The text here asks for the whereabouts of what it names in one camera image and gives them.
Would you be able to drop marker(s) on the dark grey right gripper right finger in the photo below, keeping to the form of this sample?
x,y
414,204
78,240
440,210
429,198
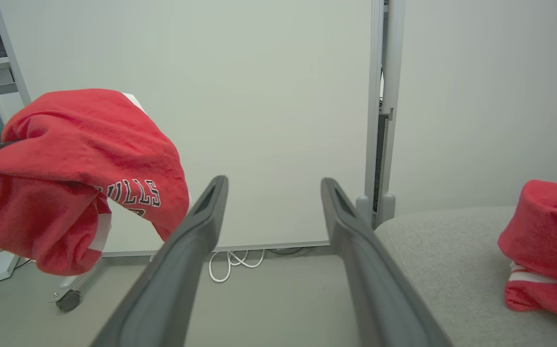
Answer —
x,y
379,289

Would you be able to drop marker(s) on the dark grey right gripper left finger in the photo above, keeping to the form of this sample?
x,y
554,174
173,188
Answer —
x,y
172,279

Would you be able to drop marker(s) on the red Bulls garment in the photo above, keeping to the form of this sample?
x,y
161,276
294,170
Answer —
x,y
66,144

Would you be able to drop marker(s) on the grey upholstered seat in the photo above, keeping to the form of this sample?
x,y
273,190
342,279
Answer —
x,y
442,270

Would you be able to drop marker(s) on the grey partition foot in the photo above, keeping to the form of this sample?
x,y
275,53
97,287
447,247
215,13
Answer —
x,y
85,282

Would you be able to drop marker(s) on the black caster wheel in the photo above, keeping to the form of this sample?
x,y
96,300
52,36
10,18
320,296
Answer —
x,y
69,301

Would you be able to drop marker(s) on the wide white partition panel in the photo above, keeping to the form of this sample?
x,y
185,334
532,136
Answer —
x,y
259,120

